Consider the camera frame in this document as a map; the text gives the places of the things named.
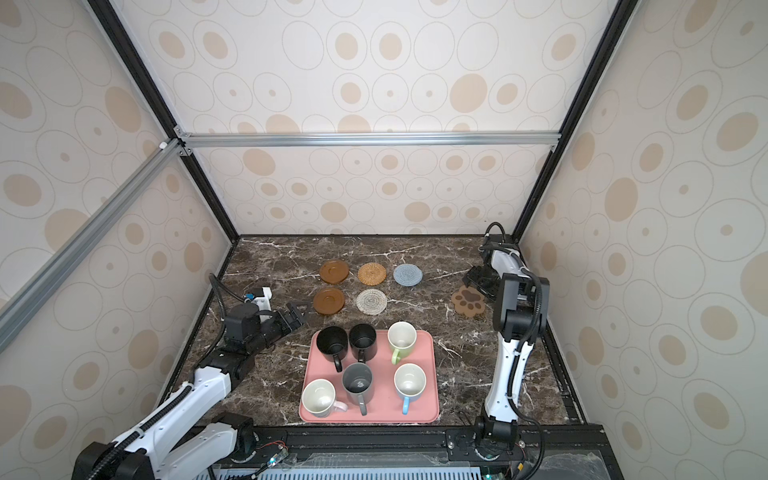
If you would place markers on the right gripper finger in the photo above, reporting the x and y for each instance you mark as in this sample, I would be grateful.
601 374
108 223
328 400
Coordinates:
473 277
489 290

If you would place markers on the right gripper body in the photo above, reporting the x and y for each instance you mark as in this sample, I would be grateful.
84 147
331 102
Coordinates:
490 277

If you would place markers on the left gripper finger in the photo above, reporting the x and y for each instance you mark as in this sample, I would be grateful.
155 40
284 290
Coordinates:
296 313
292 323

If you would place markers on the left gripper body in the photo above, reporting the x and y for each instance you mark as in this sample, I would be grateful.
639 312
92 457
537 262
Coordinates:
268 329

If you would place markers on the cork paw coaster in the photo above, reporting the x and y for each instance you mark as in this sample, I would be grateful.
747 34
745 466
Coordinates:
469 302

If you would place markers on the brown wooden coaster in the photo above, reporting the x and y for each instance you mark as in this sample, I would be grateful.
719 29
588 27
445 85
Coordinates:
328 301
334 271

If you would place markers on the black mug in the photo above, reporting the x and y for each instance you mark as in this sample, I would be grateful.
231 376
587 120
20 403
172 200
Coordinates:
363 342
332 342

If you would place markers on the blue woven coaster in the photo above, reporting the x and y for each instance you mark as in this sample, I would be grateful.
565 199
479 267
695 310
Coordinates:
408 275

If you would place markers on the multicolour woven coaster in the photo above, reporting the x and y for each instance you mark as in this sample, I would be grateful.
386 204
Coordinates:
371 302

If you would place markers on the woven rattan coaster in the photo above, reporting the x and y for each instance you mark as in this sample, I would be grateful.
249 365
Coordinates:
372 274

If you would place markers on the green mug white inside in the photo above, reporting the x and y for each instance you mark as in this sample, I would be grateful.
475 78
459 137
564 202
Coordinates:
402 337

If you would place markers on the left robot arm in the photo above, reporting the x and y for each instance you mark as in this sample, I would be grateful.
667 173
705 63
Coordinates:
156 447

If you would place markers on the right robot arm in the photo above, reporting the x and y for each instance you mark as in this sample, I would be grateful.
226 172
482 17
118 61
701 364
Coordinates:
519 318

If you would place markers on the grey mug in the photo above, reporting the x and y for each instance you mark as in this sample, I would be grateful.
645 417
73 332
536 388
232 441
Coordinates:
358 383

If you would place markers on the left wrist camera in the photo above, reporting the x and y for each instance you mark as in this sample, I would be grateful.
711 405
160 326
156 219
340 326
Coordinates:
261 298

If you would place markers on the white mug pink handle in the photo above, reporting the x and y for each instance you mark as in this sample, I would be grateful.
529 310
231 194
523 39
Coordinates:
319 399

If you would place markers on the white mug blue handle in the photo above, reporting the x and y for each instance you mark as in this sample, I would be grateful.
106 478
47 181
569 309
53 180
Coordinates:
410 383

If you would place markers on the horizontal aluminium frame bar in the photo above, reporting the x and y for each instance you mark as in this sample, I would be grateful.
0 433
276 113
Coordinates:
373 139

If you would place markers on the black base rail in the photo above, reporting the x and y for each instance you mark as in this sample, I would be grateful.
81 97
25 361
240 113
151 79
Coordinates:
417 452

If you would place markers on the left aluminium frame bar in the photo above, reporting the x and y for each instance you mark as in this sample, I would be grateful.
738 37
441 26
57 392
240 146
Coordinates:
35 293

